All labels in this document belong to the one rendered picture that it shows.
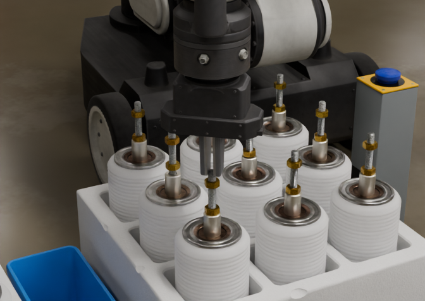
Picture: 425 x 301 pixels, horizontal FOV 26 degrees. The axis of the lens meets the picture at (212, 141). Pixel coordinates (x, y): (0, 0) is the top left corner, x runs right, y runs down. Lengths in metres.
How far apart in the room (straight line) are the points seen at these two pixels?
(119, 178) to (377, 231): 0.37
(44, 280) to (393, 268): 0.52
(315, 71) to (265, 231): 0.68
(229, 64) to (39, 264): 0.51
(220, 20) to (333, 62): 0.88
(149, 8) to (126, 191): 0.68
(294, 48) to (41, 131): 0.69
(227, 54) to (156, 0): 0.89
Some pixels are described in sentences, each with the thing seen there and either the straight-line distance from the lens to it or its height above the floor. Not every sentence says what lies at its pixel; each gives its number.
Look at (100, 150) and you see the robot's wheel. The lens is 1.80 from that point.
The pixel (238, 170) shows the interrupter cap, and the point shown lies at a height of 0.25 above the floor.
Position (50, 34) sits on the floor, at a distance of 2.67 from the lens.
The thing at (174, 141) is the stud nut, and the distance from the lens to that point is 1.21.
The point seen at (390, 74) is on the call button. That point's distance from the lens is 1.47.
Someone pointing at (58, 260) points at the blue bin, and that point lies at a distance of 1.41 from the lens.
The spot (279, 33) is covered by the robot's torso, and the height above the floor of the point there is 0.35.
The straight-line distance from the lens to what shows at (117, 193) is 1.34.
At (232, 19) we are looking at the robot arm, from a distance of 1.01.
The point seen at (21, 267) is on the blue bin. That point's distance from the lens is 1.39.
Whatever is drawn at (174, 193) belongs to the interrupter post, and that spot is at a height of 0.26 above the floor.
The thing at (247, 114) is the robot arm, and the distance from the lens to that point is 1.07.
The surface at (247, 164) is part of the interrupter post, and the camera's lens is 1.29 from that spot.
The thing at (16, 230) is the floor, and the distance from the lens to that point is 1.69.
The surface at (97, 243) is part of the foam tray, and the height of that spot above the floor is 0.13.
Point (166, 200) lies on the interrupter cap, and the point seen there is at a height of 0.25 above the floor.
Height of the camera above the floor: 0.86
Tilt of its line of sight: 26 degrees down
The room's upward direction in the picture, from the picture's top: straight up
